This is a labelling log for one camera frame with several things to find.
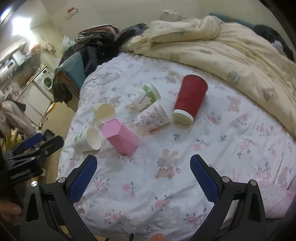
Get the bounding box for floral pattern paper cup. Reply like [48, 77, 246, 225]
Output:
[137, 100, 172, 132]

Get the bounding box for white washing machine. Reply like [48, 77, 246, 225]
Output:
[33, 68, 55, 100]

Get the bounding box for person's left hand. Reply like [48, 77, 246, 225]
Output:
[0, 200, 23, 226]

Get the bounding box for plain white paper cup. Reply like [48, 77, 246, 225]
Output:
[93, 102, 116, 124]

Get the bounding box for pink floral pillow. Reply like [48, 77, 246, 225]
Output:
[257, 179, 296, 219]

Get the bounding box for red ribbed paper cup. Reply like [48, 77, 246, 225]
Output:
[172, 74, 208, 126]

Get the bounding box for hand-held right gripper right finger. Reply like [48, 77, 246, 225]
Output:
[190, 154, 275, 241]

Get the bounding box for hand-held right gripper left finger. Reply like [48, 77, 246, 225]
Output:
[20, 155, 102, 241]

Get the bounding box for white cup with green print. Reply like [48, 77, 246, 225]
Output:
[129, 82, 161, 112]

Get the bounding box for beige hanging garment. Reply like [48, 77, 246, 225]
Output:
[0, 89, 37, 137]

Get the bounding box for black plush item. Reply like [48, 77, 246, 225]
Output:
[253, 23, 295, 62]

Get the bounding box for microwave oven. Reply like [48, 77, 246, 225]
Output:
[0, 58, 16, 78]

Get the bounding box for cream bear print blanket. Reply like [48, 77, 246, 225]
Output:
[120, 16, 296, 139]

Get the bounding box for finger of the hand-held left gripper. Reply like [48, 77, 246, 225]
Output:
[9, 129, 65, 168]
[3, 133, 44, 160]

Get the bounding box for white cup with leaf print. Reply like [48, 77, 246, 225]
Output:
[73, 127, 102, 153]

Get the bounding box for teal chair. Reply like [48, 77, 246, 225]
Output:
[55, 53, 85, 112]

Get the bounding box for floral bear print bedsheet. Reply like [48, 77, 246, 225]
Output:
[57, 52, 296, 241]

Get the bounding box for beige patterned pillow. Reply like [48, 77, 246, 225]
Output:
[161, 9, 188, 22]

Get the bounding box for pink hexagonal cup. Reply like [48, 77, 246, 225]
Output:
[101, 118, 139, 156]

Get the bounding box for white plastic bag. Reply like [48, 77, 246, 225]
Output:
[60, 35, 75, 54]

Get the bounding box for white cabinet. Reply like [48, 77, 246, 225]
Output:
[23, 81, 52, 127]

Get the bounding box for pile of dark clothes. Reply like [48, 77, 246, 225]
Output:
[52, 23, 150, 103]

